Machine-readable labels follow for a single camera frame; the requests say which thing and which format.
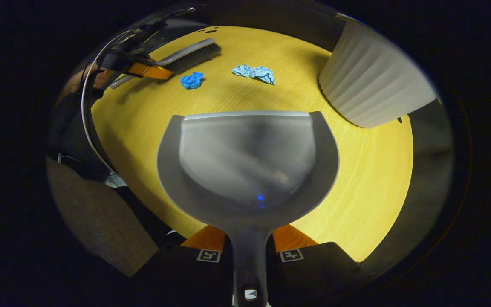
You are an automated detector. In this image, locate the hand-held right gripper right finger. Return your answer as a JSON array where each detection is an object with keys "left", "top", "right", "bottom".
[{"left": 267, "top": 224, "right": 363, "bottom": 307}]

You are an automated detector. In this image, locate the grey dustpan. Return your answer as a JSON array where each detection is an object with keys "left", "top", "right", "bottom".
[{"left": 157, "top": 110, "right": 340, "bottom": 307}]

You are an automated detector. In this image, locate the yellow wooden desktop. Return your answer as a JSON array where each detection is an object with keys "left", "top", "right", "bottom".
[{"left": 91, "top": 26, "right": 414, "bottom": 263}]

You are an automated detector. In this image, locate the dark blue paper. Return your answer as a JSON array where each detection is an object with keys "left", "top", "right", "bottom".
[{"left": 180, "top": 72, "right": 204, "bottom": 89}]

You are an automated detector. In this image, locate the white ribbed garbage bin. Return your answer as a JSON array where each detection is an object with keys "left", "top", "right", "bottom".
[{"left": 319, "top": 19, "right": 438, "bottom": 128}]

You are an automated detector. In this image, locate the light blue paper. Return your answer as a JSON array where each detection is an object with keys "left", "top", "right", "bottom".
[{"left": 232, "top": 64, "right": 276, "bottom": 85}]

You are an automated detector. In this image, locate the white cable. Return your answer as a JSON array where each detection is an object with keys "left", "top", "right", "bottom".
[{"left": 81, "top": 30, "right": 120, "bottom": 173}]

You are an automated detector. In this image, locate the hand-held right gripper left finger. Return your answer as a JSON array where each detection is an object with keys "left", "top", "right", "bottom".
[{"left": 137, "top": 225, "right": 234, "bottom": 307}]

